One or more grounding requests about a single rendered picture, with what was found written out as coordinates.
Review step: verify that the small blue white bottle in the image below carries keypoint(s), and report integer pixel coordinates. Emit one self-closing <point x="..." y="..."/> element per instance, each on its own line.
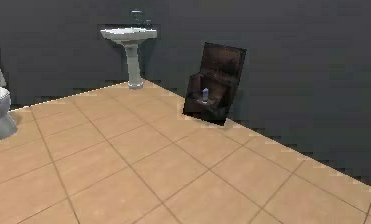
<point x="205" y="94"/>

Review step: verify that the white pedestal sink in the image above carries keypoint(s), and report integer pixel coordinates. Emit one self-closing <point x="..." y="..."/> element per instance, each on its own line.
<point x="132" y="50"/>

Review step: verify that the dark sink faucet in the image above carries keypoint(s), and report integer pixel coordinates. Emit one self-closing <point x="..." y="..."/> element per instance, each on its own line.
<point x="138" y="16"/>

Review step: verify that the dark brown armchair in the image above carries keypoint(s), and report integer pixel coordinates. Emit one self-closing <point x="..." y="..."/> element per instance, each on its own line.
<point x="219" y="80"/>

